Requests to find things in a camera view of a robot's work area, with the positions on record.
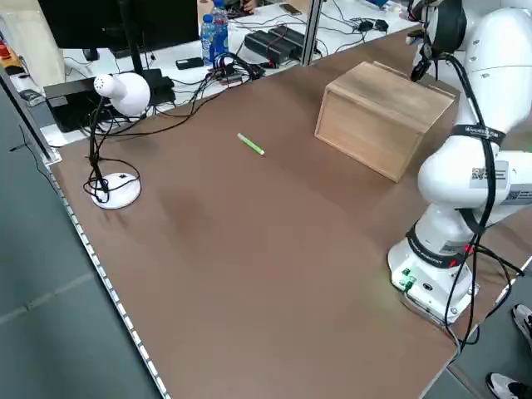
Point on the black monitor stand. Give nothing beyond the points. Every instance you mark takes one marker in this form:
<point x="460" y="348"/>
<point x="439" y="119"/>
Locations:
<point x="133" y="41"/>

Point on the black smartphone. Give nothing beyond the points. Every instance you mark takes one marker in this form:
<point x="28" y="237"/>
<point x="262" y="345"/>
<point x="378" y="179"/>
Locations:
<point x="291" y="9"/>
<point x="189" y="63"/>

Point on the person's shoe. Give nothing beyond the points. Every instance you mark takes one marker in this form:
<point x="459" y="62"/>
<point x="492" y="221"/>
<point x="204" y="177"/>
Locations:
<point x="523" y="322"/>
<point x="507" y="386"/>

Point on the green stick with clear cap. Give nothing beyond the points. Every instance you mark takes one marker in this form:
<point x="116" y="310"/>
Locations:
<point x="250" y="144"/>

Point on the black equipment box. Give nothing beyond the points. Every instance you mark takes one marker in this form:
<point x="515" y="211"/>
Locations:
<point x="66" y="104"/>

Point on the white desk lamp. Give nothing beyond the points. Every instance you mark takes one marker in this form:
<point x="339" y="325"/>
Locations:
<point x="129" y="93"/>

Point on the black computer monitor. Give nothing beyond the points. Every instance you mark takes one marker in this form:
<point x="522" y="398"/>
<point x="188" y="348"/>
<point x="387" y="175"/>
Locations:
<point x="83" y="21"/>

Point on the red emergency stop button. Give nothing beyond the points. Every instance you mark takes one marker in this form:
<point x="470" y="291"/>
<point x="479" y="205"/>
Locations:
<point x="4" y="52"/>

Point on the blue water bottle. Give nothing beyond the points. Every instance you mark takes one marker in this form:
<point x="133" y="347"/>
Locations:
<point x="220" y="29"/>
<point x="208" y="39"/>

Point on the small black plug adapter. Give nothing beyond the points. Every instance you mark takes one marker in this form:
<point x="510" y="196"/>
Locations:
<point x="364" y="26"/>
<point x="381" y="25"/>

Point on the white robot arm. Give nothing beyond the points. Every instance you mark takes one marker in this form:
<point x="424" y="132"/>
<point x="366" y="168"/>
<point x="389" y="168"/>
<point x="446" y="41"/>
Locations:
<point x="490" y="54"/>

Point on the aluminium frame post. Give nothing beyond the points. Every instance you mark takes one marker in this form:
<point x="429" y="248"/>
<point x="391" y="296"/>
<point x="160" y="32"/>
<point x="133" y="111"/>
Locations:
<point x="25" y="120"/>
<point x="311" y="29"/>

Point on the light wooden drawer cabinet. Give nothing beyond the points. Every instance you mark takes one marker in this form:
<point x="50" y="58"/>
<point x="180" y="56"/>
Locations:
<point x="365" y="120"/>

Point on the black finned power supply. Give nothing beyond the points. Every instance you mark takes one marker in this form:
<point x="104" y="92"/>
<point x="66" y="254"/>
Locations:
<point x="266" y="47"/>
<point x="297" y="37"/>

